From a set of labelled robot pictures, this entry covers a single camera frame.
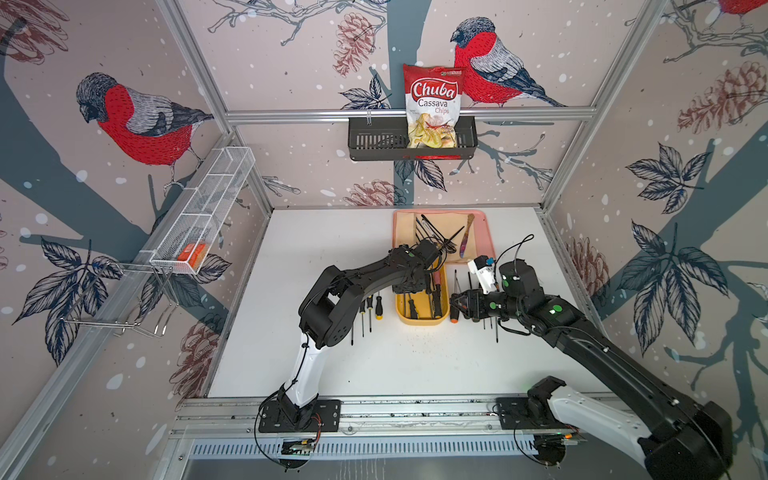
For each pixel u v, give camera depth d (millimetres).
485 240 1100
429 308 923
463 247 1076
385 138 1008
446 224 1148
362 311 922
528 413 724
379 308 923
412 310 905
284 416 629
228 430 725
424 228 1138
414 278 713
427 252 771
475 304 658
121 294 561
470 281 713
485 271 697
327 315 527
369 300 944
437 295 949
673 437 381
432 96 816
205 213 778
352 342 856
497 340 864
